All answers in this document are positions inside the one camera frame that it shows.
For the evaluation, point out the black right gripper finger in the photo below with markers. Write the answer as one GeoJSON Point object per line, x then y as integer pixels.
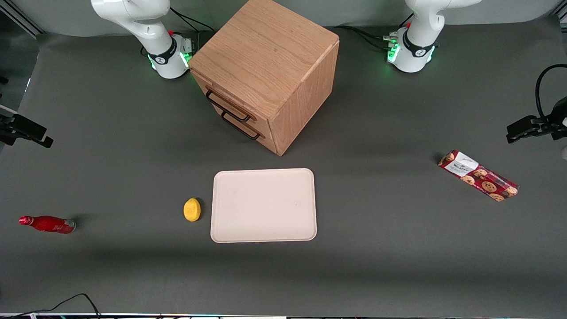
{"type": "Point", "coordinates": [5, 130]}
{"type": "Point", "coordinates": [29, 128]}

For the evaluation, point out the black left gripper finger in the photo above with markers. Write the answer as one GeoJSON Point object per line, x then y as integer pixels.
{"type": "Point", "coordinates": [525, 128]}
{"type": "Point", "coordinates": [560, 122]}

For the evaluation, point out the wooden drawer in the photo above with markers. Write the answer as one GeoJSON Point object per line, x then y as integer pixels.
{"type": "Point", "coordinates": [200, 85]}
{"type": "Point", "coordinates": [241, 123]}

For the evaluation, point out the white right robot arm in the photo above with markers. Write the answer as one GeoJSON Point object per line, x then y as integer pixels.
{"type": "Point", "coordinates": [133, 17]}

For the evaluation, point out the wooden drawer above cabinet base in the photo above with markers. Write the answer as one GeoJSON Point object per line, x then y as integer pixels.
{"type": "Point", "coordinates": [241, 123]}

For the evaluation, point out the oak wooden drawer cabinet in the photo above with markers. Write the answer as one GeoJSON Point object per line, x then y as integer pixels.
{"type": "Point", "coordinates": [266, 53]}

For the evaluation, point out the red cookie box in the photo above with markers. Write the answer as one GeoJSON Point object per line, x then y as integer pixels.
{"type": "Point", "coordinates": [480, 176]}

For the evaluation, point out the red bottle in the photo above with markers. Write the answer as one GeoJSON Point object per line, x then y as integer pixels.
{"type": "Point", "coordinates": [48, 224]}

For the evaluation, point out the yellow lemon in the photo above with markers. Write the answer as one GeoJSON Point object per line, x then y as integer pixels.
{"type": "Point", "coordinates": [192, 210]}

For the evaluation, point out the beige rectangular tray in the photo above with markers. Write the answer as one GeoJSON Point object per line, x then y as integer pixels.
{"type": "Point", "coordinates": [263, 206]}

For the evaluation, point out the aluminium frame profile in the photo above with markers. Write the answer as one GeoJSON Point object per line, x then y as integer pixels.
{"type": "Point", "coordinates": [20, 17]}

